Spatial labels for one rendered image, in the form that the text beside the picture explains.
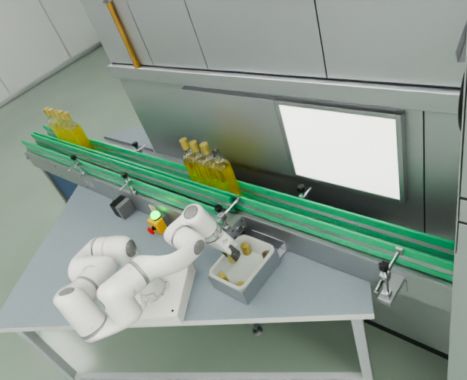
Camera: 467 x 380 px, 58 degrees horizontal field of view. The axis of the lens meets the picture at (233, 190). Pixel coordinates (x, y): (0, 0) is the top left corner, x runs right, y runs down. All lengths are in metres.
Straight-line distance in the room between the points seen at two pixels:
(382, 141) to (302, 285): 0.59
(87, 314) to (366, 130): 0.96
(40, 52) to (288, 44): 6.57
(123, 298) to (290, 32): 0.89
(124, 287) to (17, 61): 6.54
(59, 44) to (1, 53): 0.93
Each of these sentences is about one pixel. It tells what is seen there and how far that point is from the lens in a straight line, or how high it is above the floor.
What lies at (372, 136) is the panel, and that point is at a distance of 1.34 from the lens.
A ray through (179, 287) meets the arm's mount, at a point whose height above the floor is 0.81.
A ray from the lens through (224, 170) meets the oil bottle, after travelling 1.65.
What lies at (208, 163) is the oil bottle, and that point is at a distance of 1.69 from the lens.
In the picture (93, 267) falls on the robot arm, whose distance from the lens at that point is 1.41.
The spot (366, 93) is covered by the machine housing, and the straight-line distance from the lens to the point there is 1.28.
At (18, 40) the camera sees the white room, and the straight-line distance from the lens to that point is 7.57.
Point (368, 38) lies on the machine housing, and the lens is 1.22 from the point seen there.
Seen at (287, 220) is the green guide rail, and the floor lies 0.91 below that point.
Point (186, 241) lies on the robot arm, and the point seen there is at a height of 1.18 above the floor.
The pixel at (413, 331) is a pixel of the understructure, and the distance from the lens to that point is 2.13.
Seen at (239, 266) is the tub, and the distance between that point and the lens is 1.68.
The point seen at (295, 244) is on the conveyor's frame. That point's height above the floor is 0.81.
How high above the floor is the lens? 2.00
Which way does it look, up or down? 38 degrees down
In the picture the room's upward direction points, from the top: 21 degrees counter-clockwise
